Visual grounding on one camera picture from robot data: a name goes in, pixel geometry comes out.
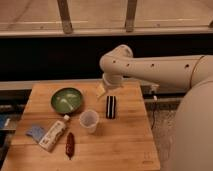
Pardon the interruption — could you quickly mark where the translucent yellowish gripper finger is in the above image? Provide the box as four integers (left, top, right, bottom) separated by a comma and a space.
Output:
96, 83, 107, 98

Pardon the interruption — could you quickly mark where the dark red pepper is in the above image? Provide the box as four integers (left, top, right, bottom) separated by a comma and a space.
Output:
66, 133, 75, 158

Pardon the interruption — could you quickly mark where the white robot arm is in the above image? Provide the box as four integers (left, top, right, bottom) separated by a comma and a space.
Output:
97, 45, 213, 171

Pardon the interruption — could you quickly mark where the white ceramic cup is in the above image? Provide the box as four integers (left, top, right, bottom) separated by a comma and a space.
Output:
79, 110, 100, 134

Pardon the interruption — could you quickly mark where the green ceramic bowl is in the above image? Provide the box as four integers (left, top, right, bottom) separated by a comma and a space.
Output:
51, 87, 83, 114

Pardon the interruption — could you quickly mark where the white lotion bottle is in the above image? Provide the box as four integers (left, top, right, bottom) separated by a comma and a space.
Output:
39, 115, 70, 152

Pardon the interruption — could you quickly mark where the blue cloth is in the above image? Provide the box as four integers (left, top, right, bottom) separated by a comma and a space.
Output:
26, 125, 45, 142

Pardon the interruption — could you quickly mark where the blue object at left edge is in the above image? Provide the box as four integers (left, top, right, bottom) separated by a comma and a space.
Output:
0, 115, 10, 129

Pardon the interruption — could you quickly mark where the black cable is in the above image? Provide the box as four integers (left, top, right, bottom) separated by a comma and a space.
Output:
150, 99, 158, 130

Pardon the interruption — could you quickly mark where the left metal window post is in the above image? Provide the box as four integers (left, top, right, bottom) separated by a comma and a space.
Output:
57, 0, 73, 34

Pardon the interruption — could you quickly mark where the metal window post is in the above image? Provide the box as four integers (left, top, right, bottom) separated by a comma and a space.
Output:
57, 0, 73, 34
125, 0, 137, 32

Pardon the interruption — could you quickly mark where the right metal window post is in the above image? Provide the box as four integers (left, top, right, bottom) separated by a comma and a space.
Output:
125, 0, 137, 32

